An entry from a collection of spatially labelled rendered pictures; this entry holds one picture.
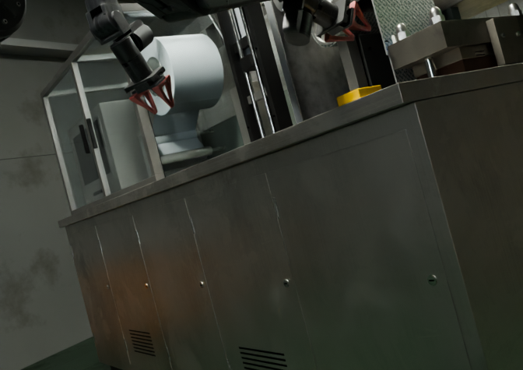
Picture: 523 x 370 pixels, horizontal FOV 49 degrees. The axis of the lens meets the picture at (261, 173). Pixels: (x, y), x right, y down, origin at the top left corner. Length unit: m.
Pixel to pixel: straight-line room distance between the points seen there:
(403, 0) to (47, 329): 3.75
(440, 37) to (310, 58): 0.60
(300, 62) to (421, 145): 0.78
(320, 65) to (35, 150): 3.37
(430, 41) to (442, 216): 0.43
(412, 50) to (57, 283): 3.82
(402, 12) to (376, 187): 0.56
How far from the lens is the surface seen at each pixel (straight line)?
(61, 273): 4.80
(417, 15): 1.63
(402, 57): 1.42
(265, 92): 1.69
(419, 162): 1.13
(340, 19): 1.36
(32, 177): 4.80
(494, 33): 1.47
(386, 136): 1.17
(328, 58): 1.90
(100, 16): 1.47
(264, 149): 1.44
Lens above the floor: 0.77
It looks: 2 degrees up
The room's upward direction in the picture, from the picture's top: 15 degrees counter-clockwise
